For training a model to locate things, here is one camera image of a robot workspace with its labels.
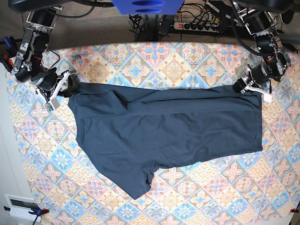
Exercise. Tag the white power strip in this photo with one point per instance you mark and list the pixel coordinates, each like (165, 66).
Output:
(195, 26)

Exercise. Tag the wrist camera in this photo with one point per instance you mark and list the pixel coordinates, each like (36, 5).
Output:
(52, 105)
(267, 97)

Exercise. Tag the white wall outlet box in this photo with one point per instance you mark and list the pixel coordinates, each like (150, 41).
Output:
(19, 207)

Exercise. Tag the lower left table clamp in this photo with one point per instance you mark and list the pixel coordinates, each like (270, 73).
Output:
(38, 211)

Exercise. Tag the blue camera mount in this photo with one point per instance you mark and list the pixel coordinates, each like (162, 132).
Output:
(147, 7)

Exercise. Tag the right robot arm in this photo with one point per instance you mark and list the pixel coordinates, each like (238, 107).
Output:
(28, 64)

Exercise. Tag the table clamp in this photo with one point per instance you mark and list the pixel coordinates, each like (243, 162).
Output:
(294, 211)
(11, 50)
(38, 211)

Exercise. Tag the patterned tablecloth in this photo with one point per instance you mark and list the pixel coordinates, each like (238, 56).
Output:
(258, 189)

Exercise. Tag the lower right table clamp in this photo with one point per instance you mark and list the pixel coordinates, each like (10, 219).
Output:
(294, 211)

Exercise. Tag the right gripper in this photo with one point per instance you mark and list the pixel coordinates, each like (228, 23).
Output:
(51, 85)

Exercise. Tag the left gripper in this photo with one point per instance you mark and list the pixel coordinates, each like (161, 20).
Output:
(253, 81)

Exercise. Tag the dark blue t-shirt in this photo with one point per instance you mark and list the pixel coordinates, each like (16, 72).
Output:
(129, 133)

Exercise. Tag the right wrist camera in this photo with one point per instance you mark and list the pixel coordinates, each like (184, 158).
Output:
(52, 105)

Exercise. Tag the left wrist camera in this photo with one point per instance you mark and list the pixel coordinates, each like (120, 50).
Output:
(267, 97)

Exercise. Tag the upper left table clamp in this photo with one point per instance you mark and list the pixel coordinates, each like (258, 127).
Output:
(11, 50)

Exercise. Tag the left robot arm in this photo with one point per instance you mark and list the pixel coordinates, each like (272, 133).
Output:
(275, 62)

